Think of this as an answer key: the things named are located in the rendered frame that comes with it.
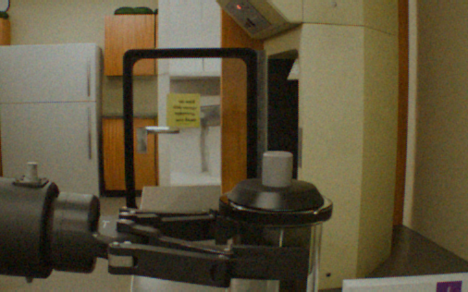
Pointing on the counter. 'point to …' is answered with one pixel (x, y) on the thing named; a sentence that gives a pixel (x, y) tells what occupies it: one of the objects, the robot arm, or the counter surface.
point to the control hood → (290, 15)
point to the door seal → (188, 54)
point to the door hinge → (262, 110)
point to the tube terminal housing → (348, 125)
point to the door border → (191, 57)
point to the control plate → (247, 15)
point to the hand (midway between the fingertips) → (268, 246)
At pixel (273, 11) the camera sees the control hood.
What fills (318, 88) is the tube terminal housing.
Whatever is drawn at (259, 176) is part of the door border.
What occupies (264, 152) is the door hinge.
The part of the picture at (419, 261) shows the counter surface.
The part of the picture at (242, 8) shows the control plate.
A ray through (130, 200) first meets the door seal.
